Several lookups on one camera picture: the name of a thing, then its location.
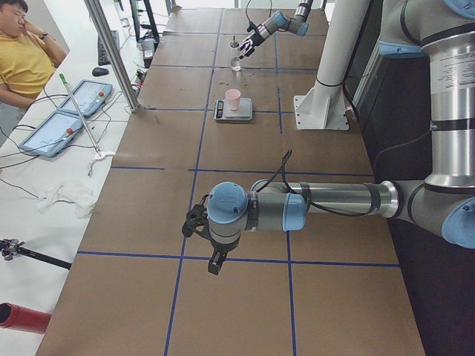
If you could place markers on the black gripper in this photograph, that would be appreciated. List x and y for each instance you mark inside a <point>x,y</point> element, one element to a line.
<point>255,37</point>
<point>221,247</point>

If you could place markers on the clear glass sauce bottle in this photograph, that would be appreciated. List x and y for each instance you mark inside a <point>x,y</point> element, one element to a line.
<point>234,54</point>

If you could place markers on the pink plastic cup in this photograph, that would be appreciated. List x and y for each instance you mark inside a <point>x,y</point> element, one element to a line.
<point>232,98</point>

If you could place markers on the silver digital kitchen scale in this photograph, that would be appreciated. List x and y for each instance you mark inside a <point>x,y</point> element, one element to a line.
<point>222,112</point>

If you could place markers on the black computer mouse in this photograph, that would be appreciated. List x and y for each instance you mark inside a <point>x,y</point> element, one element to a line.
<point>99,71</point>

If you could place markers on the white crumpled cloth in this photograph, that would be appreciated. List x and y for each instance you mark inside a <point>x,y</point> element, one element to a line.
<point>72,192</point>

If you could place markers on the far blue teach pendant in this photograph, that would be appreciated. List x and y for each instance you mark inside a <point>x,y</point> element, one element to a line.
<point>91,95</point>

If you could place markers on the blue teach pendant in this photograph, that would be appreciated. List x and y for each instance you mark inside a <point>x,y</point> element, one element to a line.
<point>52,135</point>
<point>91,95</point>

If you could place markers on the near blue teach pendant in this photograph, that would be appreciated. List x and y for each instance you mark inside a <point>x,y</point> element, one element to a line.
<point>52,135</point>

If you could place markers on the black tripod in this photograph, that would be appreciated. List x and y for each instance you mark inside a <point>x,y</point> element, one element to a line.
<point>12,248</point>

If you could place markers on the red cylinder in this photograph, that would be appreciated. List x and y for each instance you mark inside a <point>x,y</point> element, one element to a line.
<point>23,319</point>

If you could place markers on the person in yellow shirt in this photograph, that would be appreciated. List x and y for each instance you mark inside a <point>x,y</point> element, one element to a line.
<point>29,56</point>

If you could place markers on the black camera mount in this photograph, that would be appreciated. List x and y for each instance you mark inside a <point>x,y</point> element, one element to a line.
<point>197,221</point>

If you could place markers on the white pedestal column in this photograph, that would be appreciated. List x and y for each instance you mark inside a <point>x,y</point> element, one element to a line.
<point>323,107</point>

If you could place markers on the aluminium frame post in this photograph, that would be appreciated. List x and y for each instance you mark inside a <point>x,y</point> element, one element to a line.
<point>104,32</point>

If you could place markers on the grabber stick green handle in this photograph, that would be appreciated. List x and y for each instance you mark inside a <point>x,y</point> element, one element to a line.
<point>100,154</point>

